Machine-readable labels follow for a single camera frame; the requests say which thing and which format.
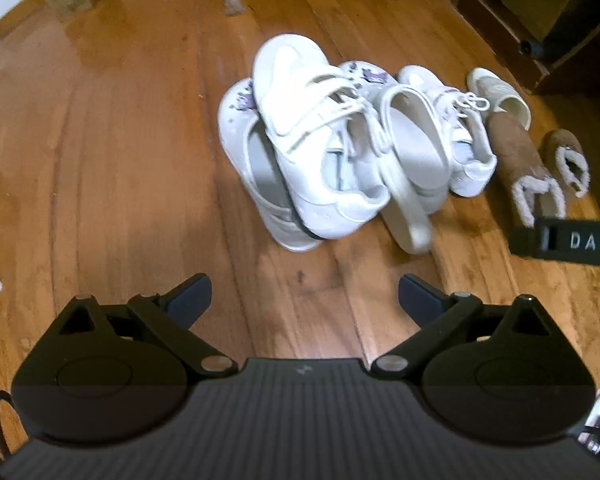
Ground brown fleece slipper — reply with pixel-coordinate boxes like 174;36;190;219
486;112;567;228
541;129;591;202

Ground white velcro sneaker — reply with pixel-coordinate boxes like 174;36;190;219
252;34;391;240
398;65;498;198

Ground white clog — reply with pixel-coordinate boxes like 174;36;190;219
218;78;321;252
339;60;452;214

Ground dark wooden shelf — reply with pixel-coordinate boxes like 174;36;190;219
456;0;600;94

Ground cream slide sandal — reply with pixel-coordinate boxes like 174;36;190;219
466;67;532;130
379;154;432;255

